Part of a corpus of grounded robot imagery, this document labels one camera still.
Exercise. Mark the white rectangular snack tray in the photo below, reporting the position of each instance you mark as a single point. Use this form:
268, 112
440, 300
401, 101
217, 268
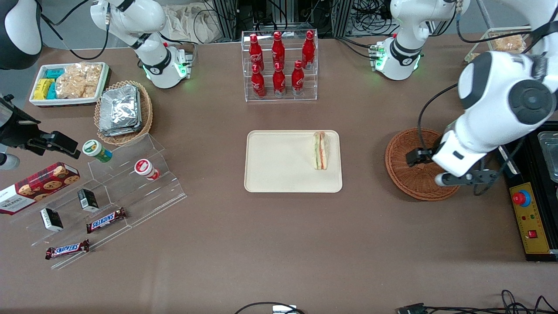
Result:
65, 102

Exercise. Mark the beige plastic serving tray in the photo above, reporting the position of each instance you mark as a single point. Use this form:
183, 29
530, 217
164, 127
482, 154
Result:
283, 161

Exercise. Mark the yellow snack pack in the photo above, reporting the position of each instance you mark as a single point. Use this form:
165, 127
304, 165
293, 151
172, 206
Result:
41, 89

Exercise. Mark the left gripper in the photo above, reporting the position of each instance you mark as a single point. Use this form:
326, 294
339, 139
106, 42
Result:
419, 155

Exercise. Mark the oval wicker basket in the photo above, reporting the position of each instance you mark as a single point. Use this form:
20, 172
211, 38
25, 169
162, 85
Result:
146, 113

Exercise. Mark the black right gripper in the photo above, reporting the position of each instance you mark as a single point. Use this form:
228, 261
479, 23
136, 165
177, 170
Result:
17, 132

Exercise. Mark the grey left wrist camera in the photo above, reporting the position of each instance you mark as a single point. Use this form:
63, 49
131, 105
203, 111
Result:
442, 179

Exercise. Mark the grey metal pan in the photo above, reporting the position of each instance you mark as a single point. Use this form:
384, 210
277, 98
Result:
550, 157

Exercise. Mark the black machine housing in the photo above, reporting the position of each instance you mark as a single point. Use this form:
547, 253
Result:
518, 174

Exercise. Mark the small black box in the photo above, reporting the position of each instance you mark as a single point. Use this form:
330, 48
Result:
51, 219
88, 199

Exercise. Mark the yellow control panel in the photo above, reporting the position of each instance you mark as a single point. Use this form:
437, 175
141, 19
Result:
532, 218

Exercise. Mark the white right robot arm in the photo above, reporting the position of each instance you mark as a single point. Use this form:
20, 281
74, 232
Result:
152, 26

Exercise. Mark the teal snack pack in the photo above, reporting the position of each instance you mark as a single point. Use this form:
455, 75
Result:
52, 91
54, 73

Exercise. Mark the round brown wicker basket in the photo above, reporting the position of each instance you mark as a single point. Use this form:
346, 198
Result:
405, 179

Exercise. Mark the brown Snickers bar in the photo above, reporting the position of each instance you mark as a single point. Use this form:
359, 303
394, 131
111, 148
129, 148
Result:
67, 249
106, 220

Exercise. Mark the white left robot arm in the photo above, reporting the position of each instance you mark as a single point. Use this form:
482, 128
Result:
501, 96

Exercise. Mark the red emergency stop button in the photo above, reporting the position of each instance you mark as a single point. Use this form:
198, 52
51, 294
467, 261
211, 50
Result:
521, 198

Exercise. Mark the red cola bottle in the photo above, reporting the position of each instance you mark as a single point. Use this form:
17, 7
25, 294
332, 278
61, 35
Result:
308, 49
279, 80
254, 51
258, 83
297, 78
278, 49

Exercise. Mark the red lidded snack cup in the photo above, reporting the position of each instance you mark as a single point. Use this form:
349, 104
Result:
145, 168

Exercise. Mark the silver foil packet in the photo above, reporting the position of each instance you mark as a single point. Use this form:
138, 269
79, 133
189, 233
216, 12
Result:
120, 107
120, 132

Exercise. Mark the wrapped bread pack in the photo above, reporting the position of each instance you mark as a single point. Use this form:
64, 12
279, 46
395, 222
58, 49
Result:
508, 43

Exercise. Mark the beige crumpled cloth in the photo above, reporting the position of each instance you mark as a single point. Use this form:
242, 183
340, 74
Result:
192, 24

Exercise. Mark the small white device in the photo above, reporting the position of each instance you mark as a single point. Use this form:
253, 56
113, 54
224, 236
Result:
284, 309

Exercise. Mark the slanted aluminium frame post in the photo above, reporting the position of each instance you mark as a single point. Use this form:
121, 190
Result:
484, 13

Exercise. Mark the green lidded snack cup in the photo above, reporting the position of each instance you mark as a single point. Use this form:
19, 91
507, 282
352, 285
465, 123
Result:
96, 150

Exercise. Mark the clear bag of crackers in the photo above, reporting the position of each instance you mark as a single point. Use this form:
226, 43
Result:
78, 80

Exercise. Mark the clear acrylic bottle rack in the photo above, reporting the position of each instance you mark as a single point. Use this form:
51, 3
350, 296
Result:
287, 99

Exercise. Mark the red tartan cookie box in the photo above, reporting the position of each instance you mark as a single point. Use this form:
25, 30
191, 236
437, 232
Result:
39, 185

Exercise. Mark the red rocker switch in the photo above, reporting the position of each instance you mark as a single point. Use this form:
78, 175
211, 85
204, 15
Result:
532, 234

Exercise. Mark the triangular sandwich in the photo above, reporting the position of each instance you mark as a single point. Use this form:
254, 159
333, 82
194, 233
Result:
321, 152

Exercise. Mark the clear acrylic stepped shelf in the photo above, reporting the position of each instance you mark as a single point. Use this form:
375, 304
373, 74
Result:
130, 196

